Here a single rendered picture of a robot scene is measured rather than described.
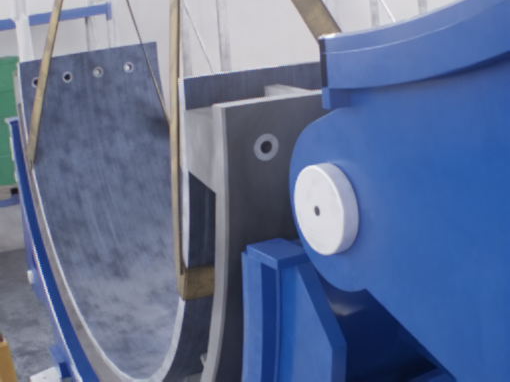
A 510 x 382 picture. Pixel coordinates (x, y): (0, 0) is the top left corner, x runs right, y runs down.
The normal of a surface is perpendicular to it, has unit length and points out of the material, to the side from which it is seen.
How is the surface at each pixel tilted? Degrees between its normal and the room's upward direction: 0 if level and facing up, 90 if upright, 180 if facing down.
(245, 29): 90
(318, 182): 90
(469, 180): 90
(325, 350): 90
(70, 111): 75
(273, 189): 100
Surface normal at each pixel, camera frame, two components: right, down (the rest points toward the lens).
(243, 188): 0.48, 0.33
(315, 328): -0.87, 0.18
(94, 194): 0.34, -0.41
